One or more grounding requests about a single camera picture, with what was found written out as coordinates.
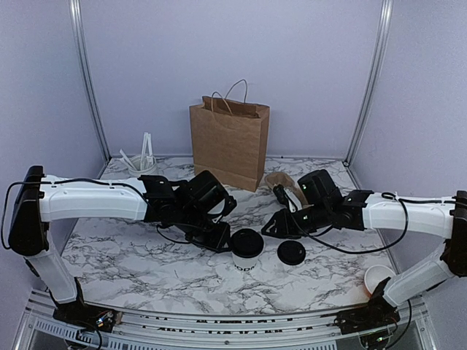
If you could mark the white orange paper cup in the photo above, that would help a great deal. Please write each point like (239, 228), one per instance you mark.
(374, 275)

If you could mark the brown paper bag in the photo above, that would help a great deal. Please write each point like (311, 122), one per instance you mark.
(229, 139)

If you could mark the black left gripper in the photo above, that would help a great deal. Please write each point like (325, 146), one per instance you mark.
(217, 242)

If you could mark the black cup lid stack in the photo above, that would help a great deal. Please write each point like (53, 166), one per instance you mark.
(291, 252)

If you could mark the right aluminium frame post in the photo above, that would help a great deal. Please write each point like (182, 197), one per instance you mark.
(380, 47)

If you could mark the left aluminium frame post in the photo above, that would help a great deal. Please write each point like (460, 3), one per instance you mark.
(82, 54)

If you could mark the aluminium frame post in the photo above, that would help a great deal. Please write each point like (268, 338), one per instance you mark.
(82, 54)
(380, 47)

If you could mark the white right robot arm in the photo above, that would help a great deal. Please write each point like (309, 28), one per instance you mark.
(444, 217)

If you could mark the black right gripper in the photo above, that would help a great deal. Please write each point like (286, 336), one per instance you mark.
(283, 224)

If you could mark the brown cardboard cup carrier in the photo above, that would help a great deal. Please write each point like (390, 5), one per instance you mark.
(286, 191)

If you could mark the white cup with stirrers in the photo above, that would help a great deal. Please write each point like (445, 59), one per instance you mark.
(143, 164)

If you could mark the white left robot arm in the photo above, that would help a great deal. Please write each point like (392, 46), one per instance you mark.
(43, 199)

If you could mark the black plastic cup lid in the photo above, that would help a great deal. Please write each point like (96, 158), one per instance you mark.
(247, 243)

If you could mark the white paper coffee cup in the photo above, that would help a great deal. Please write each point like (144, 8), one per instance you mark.
(244, 265)

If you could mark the aluminium front rail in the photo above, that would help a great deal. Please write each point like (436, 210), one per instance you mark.
(137, 329)

